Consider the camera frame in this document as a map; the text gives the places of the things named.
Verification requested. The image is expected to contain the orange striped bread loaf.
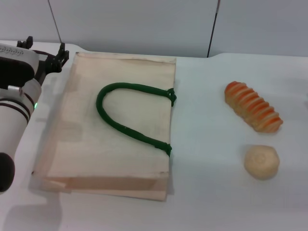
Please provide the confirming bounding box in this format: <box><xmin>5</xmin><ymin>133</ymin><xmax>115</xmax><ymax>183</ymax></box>
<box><xmin>224</xmin><ymin>81</ymin><xmax>284</xmax><ymax>133</ymax></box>

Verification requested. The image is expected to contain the cream bag with green handles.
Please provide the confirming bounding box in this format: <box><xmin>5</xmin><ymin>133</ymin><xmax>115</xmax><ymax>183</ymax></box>
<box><xmin>32</xmin><ymin>51</ymin><xmax>178</xmax><ymax>202</ymax></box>

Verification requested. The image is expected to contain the round pale egg yolk pastry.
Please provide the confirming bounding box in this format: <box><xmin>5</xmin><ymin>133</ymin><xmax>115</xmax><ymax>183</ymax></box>
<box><xmin>244</xmin><ymin>144</ymin><xmax>281</xmax><ymax>180</ymax></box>

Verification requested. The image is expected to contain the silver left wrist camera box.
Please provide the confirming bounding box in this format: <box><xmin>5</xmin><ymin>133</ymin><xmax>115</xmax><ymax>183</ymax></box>
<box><xmin>0</xmin><ymin>43</ymin><xmax>39</xmax><ymax>90</ymax></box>

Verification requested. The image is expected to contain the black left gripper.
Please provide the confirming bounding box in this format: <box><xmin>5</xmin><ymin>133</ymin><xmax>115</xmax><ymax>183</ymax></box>
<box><xmin>16</xmin><ymin>36</ymin><xmax>70</xmax><ymax>84</ymax></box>

